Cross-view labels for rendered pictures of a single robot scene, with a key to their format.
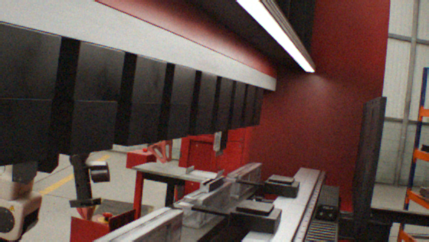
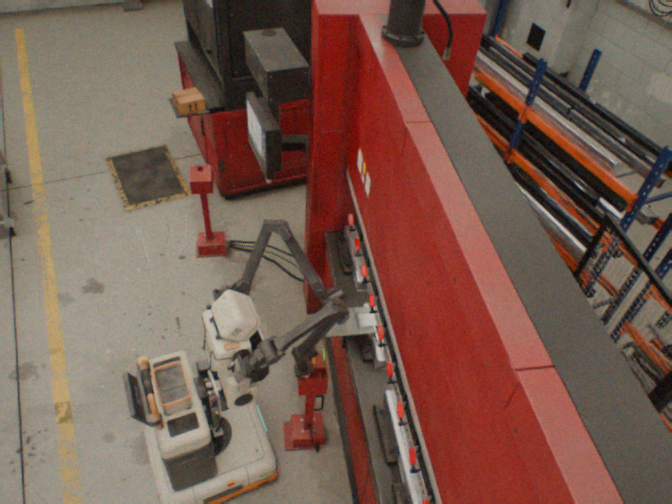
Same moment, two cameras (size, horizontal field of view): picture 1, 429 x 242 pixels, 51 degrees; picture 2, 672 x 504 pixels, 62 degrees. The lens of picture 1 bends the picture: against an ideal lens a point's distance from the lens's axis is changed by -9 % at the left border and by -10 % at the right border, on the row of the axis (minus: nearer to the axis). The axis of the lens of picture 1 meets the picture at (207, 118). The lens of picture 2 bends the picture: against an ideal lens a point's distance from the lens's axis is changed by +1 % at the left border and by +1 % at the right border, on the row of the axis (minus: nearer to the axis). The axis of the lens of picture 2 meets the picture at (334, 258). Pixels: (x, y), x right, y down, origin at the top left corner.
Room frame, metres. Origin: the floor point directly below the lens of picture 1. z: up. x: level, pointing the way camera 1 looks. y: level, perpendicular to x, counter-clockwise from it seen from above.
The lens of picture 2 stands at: (0.13, 1.06, 3.38)
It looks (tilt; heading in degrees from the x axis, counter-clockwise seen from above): 46 degrees down; 332
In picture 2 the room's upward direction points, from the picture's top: 5 degrees clockwise
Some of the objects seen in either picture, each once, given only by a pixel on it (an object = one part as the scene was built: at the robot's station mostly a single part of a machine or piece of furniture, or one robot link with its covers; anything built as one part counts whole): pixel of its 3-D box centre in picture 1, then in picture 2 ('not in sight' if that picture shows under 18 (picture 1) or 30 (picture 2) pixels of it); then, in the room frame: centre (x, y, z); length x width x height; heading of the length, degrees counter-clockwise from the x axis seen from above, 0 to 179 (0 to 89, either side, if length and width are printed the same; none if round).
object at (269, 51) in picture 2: not in sight; (275, 114); (3.01, 0.03, 1.53); 0.51 x 0.25 x 0.85; 176
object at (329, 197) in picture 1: (329, 200); not in sight; (1.38, -0.38, 1.02); 0.37 x 0.06 x 0.04; 164
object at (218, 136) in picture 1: (221, 141); not in sight; (1.69, -0.05, 1.13); 0.10 x 0.02 x 0.10; 164
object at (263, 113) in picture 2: not in sight; (265, 135); (2.97, 0.12, 1.42); 0.45 x 0.12 x 0.36; 176
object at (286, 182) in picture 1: (260, 181); not in sight; (1.64, -0.20, 1.01); 0.26 x 0.12 x 0.05; 74
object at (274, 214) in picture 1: (227, 210); not in sight; (1.17, -0.07, 1.01); 0.26 x 0.12 x 0.05; 74
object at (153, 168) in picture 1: (175, 171); (347, 321); (1.73, 0.09, 1.00); 0.26 x 0.18 x 0.01; 74
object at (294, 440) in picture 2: not in sight; (303, 430); (1.67, 0.35, 0.06); 0.25 x 0.20 x 0.12; 72
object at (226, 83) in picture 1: (211, 103); (387, 314); (1.52, 0.00, 1.26); 0.15 x 0.09 x 0.17; 164
